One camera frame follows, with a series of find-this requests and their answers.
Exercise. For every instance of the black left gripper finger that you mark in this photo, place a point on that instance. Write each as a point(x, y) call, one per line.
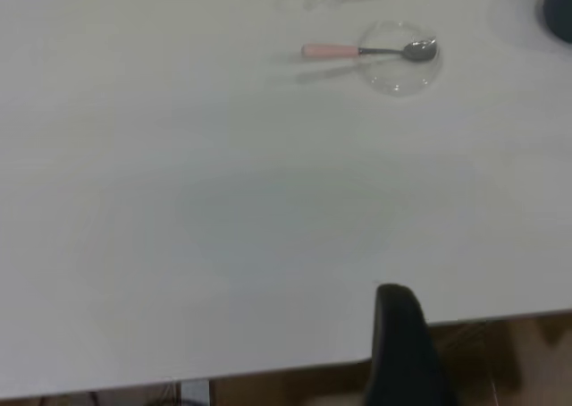
point(402, 348)

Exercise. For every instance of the grey metal table leg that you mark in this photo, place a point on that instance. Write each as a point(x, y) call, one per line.
point(195, 390)

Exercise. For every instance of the dark blue ceramic mug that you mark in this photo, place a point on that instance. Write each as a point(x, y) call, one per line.
point(561, 8)

